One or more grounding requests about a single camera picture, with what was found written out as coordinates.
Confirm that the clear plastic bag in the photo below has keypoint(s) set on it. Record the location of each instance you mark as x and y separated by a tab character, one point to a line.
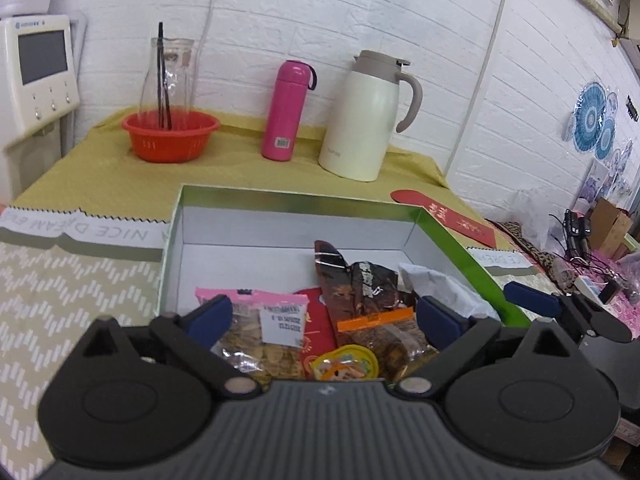
527	215

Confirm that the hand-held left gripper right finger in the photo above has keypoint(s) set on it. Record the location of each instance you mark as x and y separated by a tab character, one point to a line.
440	320

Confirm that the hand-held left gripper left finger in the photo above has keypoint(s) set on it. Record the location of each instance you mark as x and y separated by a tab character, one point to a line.
212	317

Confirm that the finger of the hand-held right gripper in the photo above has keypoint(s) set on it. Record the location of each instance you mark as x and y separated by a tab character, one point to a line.
530	297

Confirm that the dark brown glossy snack packet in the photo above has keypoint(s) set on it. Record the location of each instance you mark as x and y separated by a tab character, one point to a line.
350	290

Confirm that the orange-edged clear snack packet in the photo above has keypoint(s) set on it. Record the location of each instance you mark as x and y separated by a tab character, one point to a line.
380	342

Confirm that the white snack packet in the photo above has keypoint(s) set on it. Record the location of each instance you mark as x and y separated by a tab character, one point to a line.
440	282

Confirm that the red sausage snack packet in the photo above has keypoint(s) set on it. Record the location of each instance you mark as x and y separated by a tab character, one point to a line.
312	320

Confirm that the large blue round wall decoration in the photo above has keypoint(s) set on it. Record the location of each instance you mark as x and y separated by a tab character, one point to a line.
587	115

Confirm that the brown cardboard box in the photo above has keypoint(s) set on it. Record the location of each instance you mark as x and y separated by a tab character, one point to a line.
607	230

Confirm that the orange yellow printed snack packet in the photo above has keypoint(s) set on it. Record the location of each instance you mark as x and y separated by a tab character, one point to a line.
345	362

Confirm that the pink bottle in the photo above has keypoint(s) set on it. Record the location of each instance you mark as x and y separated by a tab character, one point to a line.
285	110

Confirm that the red plastic basket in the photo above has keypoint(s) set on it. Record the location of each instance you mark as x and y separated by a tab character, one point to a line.
170	142

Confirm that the yellow tablecloth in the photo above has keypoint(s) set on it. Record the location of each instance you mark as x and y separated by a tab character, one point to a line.
240	170

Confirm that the pink-edged clear snack packet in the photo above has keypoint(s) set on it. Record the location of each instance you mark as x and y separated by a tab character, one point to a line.
272	352

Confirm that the leopard print cloth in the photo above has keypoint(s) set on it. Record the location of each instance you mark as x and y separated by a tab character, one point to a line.
540	255

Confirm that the cream thermos jug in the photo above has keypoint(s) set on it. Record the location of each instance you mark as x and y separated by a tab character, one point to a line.
360	120

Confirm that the cream appliance with screen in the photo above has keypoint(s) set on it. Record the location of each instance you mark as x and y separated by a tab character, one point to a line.
35	60

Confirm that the black chopsticks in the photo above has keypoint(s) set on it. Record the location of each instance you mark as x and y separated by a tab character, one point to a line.
161	75

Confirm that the glass carafe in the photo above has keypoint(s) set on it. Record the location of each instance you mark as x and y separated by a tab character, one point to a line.
180	85

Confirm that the small blue round wall decoration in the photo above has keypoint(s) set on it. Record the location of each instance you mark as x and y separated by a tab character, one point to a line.
605	140

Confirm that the green cardboard box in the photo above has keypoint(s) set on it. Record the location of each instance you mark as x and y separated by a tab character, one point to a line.
280	225

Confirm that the red envelope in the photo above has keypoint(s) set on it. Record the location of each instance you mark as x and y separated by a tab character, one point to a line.
450	217

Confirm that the pink shredded paper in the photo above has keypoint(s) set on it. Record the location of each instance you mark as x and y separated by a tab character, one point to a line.
627	305

